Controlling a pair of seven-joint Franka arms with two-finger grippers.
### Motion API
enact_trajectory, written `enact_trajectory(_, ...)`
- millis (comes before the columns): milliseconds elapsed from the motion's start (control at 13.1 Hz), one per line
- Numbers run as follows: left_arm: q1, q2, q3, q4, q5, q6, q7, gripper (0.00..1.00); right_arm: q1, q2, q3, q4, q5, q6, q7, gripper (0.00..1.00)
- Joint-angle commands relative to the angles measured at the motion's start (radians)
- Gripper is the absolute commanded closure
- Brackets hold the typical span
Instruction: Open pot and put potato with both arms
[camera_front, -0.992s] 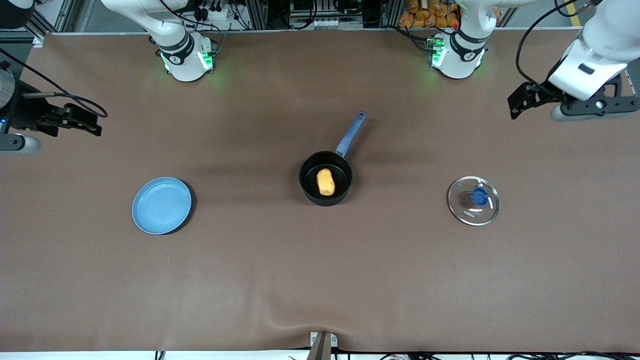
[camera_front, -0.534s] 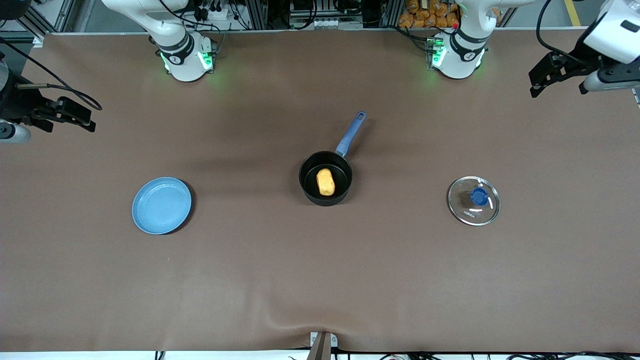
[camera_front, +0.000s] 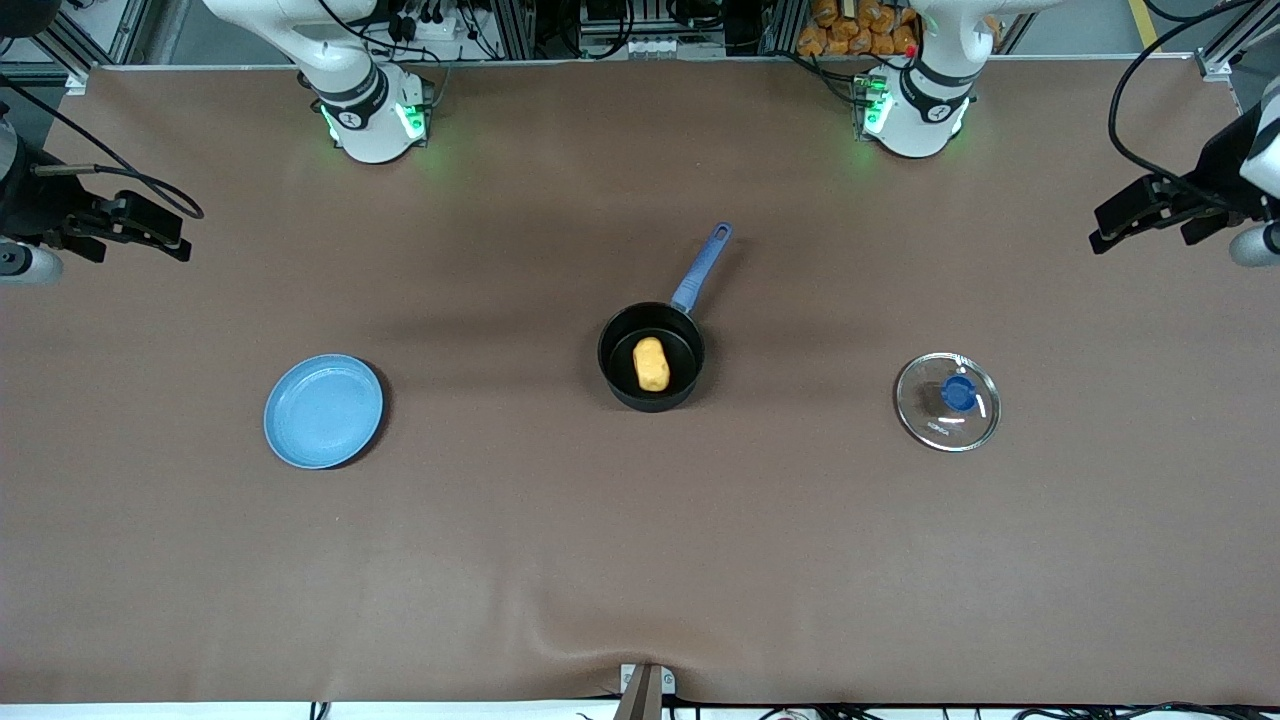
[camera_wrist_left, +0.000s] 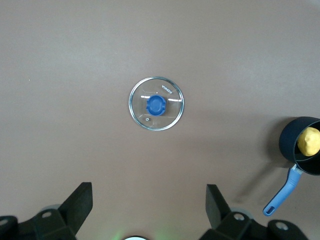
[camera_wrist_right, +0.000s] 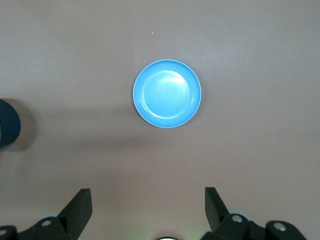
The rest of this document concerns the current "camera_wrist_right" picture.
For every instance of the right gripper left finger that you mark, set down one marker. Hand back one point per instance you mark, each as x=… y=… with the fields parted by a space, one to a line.
x=72 y=215

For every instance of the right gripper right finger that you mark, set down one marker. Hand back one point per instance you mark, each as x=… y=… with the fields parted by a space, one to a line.
x=220 y=220

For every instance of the blue round plate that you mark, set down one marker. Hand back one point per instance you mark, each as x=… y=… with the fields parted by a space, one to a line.
x=167 y=93

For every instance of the dark blue bowl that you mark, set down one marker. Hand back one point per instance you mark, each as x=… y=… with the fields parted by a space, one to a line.
x=8 y=122

